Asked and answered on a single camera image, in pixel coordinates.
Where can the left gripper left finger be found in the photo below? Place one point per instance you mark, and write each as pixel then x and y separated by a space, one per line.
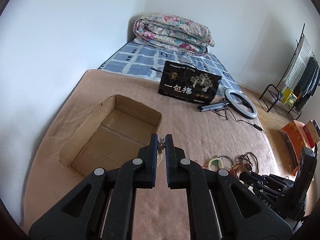
pixel 102 205

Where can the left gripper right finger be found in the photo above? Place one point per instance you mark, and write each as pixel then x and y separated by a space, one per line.
pixel 219 205

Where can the red ornament charm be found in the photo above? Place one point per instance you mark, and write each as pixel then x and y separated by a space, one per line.
pixel 238 168

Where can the blue bangle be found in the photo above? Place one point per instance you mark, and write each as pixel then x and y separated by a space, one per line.
pixel 220 162

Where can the brown wooden bead mala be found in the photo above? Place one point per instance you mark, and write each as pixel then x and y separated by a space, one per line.
pixel 249 162

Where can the orange gift box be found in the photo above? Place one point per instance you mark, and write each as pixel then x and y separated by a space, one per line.
pixel 296 137

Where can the pink fleece blanket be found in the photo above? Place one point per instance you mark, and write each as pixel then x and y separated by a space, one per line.
pixel 160 212

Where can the brown cardboard box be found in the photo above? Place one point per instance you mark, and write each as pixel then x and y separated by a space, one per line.
pixel 111 135

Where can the yellow green box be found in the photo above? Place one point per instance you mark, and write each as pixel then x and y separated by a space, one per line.
pixel 289 97

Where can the black folded tripod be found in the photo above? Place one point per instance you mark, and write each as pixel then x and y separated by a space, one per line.
pixel 214 106

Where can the black clothes rack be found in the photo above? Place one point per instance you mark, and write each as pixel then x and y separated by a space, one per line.
pixel 271 96

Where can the dark hanging clothes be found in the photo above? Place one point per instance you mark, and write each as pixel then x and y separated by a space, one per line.
pixel 307 85

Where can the black snack bag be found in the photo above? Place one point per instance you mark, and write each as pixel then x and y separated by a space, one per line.
pixel 187 83

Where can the striped hanging cloth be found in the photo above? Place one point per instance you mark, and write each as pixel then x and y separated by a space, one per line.
pixel 298 63

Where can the folded floral quilt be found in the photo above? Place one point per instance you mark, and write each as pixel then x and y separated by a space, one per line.
pixel 174 33

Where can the white ring light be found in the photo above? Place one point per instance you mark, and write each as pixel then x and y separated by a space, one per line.
pixel 241 103

